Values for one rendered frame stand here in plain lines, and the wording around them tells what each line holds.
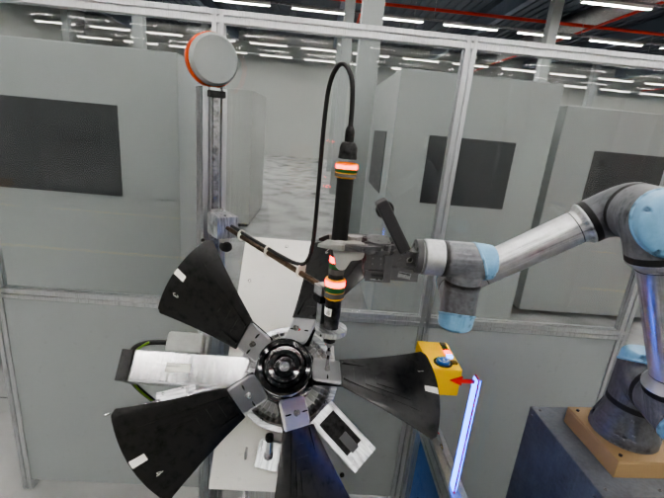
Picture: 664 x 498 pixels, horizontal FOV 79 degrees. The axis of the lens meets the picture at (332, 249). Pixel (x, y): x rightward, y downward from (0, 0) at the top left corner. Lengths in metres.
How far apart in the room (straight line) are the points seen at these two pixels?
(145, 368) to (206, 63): 0.89
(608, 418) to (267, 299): 0.93
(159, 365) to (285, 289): 0.39
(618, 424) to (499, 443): 1.02
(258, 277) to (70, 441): 1.35
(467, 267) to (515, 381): 1.23
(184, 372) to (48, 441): 1.33
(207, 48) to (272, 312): 0.81
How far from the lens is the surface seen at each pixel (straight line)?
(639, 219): 0.89
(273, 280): 1.24
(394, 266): 0.84
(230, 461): 1.18
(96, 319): 1.91
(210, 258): 0.99
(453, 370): 1.28
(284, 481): 0.91
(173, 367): 1.10
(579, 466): 1.23
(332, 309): 0.86
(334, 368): 0.97
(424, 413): 0.96
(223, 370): 1.08
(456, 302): 0.88
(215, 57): 1.41
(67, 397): 2.17
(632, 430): 1.26
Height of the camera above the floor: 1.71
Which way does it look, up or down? 17 degrees down
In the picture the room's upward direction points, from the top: 5 degrees clockwise
